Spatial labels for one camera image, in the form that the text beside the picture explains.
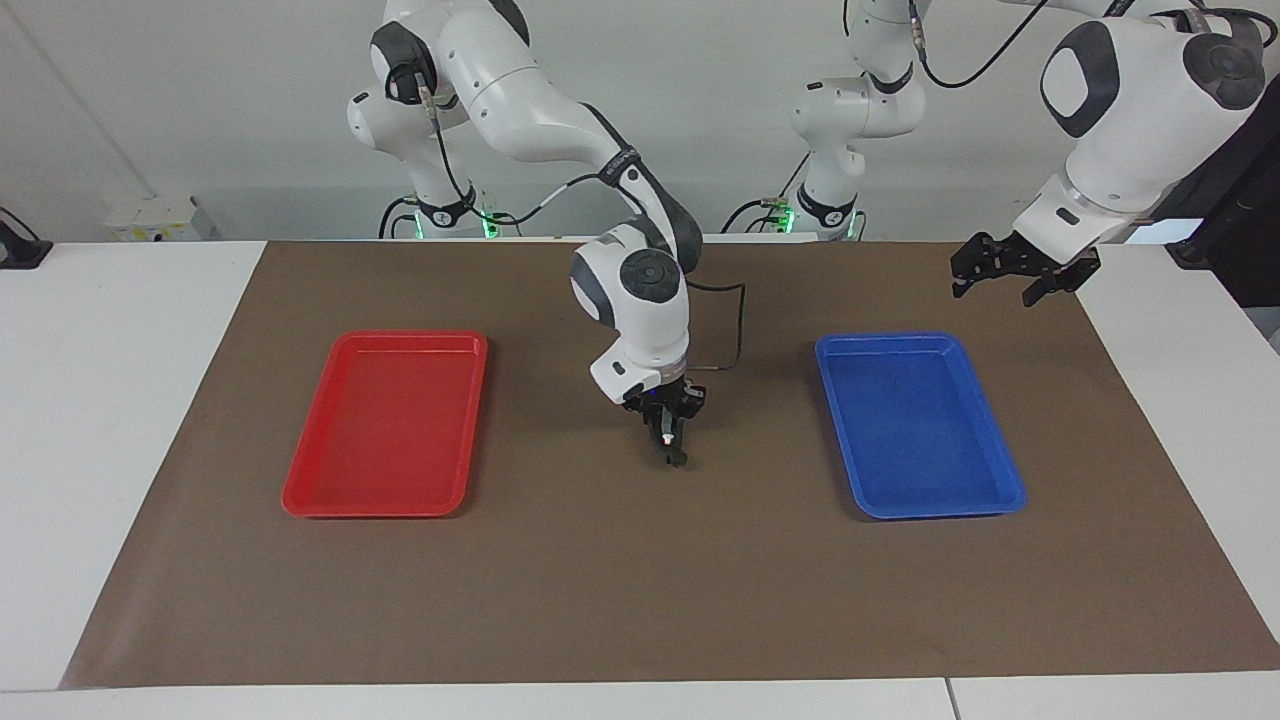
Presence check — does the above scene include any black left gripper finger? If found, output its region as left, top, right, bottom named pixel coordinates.
left=950, top=235, right=1011, bottom=299
left=1022, top=250, right=1101, bottom=307

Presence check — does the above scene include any brown table mat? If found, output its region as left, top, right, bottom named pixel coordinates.
left=58, top=238, right=1280, bottom=691

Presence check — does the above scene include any blue plastic tray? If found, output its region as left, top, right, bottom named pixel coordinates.
left=814, top=331, right=1029, bottom=521

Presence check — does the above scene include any red plastic tray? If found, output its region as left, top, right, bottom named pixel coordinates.
left=280, top=330, right=491, bottom=520

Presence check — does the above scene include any white socket box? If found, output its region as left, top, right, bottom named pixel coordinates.
left=104, top=194, right=204, bottom=242

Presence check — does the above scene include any black clamp stand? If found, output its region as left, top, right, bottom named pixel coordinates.
left=0, top=206, right=53, bottom=270

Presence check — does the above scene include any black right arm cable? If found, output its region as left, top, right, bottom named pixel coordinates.
left=424, top=86, right=748, bottom=374

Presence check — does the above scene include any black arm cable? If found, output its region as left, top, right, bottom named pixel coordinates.
left=905, top=0, right=1053, bottom=90
left=424, top=86, right=748, bottom=374

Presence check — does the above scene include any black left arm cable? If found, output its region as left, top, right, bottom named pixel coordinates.
left=905, top=0, right=1053, bottom=90

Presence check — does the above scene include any black base cable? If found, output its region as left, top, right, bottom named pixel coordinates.
left=721, top=196, right=793, bottom=236
left=377, top=194, right=423, bottom=240

